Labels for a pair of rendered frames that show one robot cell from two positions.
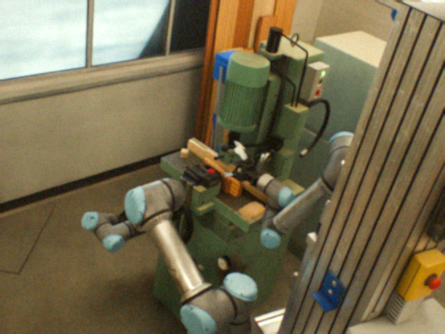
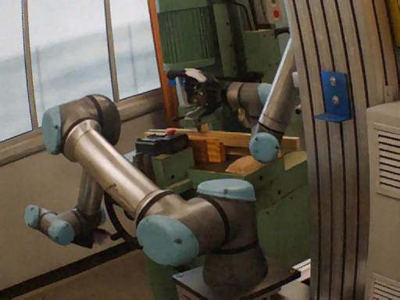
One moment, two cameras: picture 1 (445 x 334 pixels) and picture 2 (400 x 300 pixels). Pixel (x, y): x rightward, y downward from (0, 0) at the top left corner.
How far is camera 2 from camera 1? 86 cm
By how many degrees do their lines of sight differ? 19
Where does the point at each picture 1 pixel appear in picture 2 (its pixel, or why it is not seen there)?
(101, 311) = not seen: outside the picture
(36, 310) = not seen: outside the picture
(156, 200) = (75, 109)
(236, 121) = (184, 55)
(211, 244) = not seen: hidden behind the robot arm
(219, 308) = (194, 212)
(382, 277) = (366, 12)
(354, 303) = (362, 83)
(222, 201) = (199, 169)
